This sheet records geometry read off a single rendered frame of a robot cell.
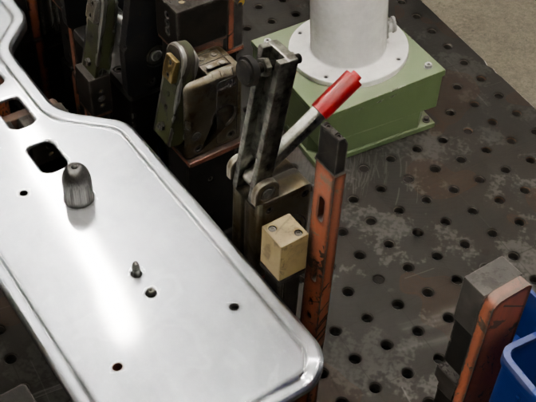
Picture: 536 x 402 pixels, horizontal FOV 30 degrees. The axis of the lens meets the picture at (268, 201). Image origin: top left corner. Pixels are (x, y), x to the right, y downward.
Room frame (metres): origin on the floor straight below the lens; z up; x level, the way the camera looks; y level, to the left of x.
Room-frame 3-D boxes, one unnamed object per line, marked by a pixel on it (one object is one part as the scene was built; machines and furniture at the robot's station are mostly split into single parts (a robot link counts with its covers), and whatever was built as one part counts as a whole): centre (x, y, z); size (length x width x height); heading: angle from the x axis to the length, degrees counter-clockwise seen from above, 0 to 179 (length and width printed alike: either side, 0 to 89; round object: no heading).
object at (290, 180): (0.74, 0.00, 0.88); 0.07 x 0.06 x 0.35; 127
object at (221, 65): (0.90, 0.08, 0.88); 0.11 x 0.09 x 0.37; 127
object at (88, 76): (0.97, 0.23, 0.84); 0.04 x 0.03 x 0.29; 37
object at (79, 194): (0.74, 0.20, 1.02); 0.03 x 0.03 x 0.07
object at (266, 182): (0.71, 0.00, 1.06); 0.03 x 0.01 x 0.03; 127
